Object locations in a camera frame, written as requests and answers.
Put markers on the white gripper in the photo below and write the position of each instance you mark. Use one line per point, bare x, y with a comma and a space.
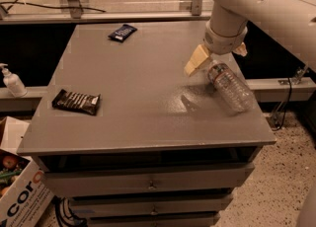
224, 43

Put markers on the clear plastic water bottle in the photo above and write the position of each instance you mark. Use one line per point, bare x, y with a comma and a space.
234, 91

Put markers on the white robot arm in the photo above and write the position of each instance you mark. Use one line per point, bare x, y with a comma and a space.
291, 23

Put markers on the white pump dispenser bottle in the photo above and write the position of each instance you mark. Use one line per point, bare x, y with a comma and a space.
13, 82

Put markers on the dark blue snack bar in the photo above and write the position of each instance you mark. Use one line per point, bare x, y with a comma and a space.
122, 33

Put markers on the grey drawer cabinet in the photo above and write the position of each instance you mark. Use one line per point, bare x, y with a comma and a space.
163, 149

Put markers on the dark brown snack bar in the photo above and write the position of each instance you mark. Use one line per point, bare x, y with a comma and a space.
76, 102

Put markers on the red apple in box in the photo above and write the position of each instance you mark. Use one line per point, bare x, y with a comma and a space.
10, 162

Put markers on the white cardboard box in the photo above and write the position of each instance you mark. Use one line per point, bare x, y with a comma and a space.
24, 197

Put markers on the metal frame rail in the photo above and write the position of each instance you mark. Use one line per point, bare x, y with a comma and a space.
105, 15

